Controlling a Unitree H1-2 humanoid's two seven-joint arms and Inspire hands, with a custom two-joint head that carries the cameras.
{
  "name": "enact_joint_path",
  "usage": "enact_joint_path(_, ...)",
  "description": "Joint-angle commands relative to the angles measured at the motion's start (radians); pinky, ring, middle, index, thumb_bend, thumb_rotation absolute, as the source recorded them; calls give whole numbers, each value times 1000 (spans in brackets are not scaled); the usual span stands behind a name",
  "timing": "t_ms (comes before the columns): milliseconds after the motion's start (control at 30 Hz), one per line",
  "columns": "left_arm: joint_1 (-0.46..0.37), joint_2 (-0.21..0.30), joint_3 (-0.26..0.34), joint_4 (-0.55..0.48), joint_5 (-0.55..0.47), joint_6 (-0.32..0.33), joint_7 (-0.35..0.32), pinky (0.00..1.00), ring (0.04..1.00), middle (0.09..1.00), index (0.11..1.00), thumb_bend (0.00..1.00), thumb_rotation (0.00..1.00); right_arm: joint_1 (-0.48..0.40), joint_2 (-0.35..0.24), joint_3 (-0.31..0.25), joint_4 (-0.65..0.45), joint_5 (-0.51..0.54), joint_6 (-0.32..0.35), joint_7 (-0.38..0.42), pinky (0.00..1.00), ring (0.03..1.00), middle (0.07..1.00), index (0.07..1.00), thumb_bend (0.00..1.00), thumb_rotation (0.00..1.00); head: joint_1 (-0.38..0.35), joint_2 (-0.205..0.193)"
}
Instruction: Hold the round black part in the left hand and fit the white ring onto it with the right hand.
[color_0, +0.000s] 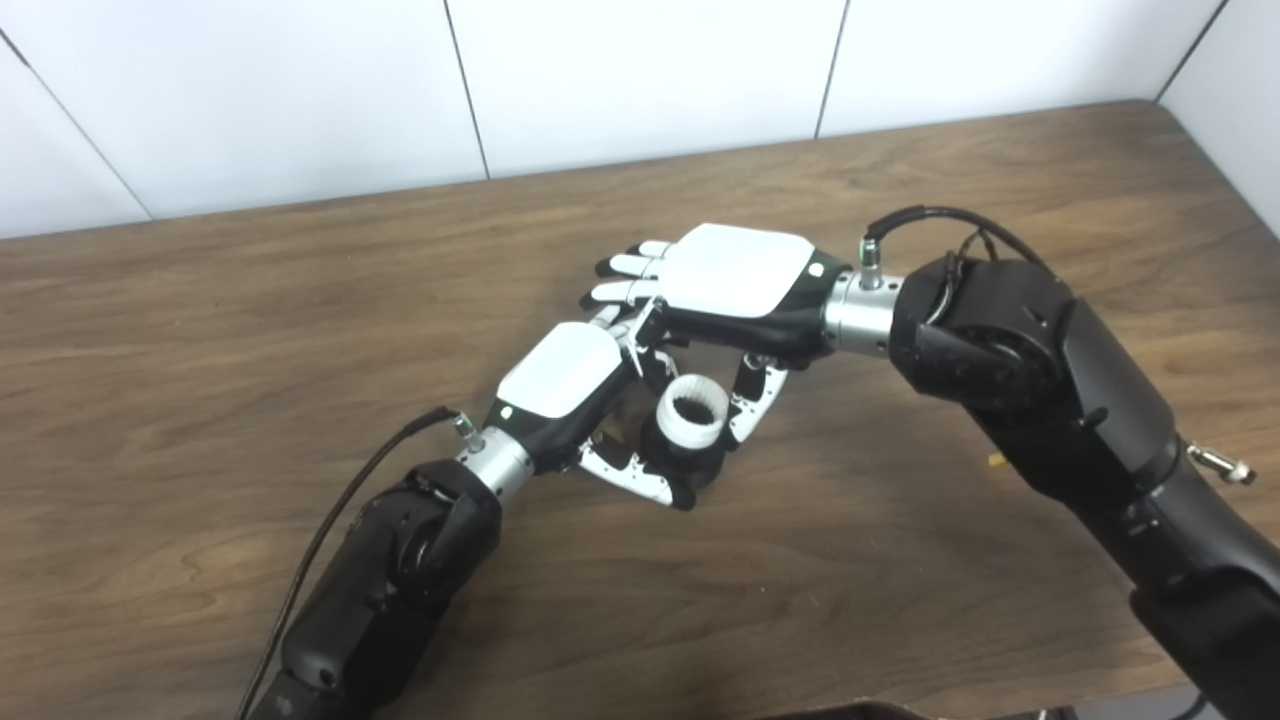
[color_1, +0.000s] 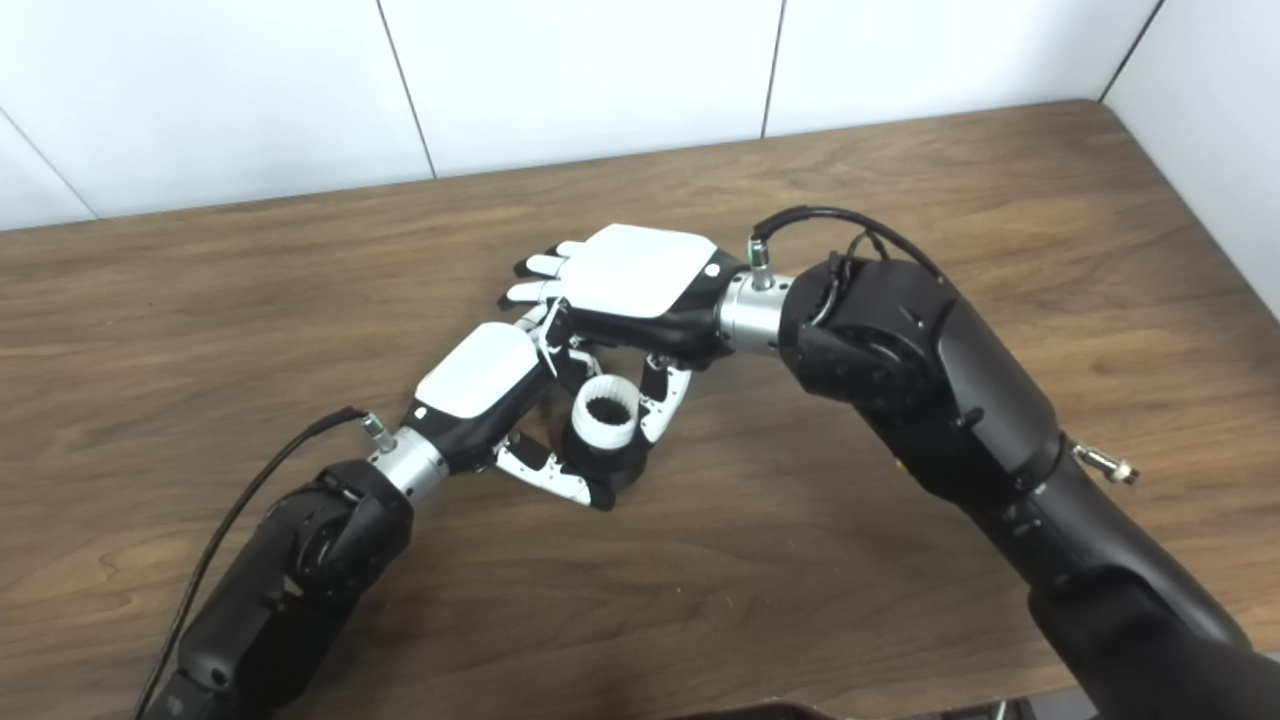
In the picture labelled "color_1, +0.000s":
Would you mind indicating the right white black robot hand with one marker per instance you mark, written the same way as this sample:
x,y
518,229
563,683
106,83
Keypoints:
x,y
635,270

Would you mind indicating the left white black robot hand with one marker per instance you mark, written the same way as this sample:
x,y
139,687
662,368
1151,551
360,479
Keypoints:
x,y
480,370

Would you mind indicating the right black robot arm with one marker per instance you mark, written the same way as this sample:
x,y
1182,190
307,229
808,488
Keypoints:
x,y
950,400

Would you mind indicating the round black part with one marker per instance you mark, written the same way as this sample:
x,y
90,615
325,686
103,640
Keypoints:
x,y
620,465

